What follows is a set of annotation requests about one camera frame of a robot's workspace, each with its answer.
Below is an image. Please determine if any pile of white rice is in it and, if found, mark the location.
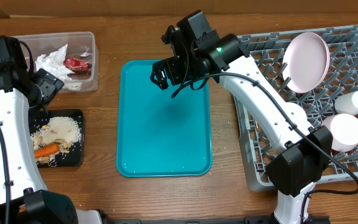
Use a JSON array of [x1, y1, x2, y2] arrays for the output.
[[30, 116, 83, 166]]

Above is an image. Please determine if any pile of peanuts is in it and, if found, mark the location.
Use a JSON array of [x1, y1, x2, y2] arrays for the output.
[[31, 124, 70, 164]]

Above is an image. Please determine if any orange carrot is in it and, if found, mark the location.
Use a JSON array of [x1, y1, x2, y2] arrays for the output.
[[34, 143, 60, 159]]

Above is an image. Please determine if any white round plate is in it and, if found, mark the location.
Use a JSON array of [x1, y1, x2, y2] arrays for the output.
[[282, 32, 330, 93]]

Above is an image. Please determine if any white plastic cup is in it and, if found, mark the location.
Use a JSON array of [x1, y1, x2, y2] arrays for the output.
[[334, 91, 358, 115]]

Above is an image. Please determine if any pink bowl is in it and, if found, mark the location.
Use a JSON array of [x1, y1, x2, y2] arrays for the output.
[[322, 114, 358, 152]]

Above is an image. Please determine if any light green bowl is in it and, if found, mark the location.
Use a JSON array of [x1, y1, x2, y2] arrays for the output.
[[286, 102, 307, 123]]

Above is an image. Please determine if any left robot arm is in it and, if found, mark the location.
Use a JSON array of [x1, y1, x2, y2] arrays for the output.
[[0, 35, 107, 223]]

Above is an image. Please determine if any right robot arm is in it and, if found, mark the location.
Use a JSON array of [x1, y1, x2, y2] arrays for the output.
[[150, 11, 333, 223]]

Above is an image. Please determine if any clear plastic waste bin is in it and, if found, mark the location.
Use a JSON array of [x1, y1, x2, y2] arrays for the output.
[[17, 32, 99, 92]]

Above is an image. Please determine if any grey dishwasher rack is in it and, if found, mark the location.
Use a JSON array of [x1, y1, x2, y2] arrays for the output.
[[233, 25, 358, 192]]

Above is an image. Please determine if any crumpled white tissue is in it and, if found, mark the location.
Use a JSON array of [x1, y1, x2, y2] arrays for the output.
[[35, 44, 73, 81]]

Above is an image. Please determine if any red snack wrapper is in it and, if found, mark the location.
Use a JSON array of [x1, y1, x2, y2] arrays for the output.
[[63, 58, 92, 72]]

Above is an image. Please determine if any clear crumpled plastic wrapper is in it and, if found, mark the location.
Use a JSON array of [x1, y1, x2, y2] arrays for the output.
[[80, 46, 92, 58]]

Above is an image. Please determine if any teal serving tray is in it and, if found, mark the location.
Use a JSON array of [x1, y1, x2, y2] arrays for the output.
[[116, 60, 213, 177]]

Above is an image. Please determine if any black rectangular tray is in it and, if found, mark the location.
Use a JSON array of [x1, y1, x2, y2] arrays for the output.
[[29, 109, 85, 168]]

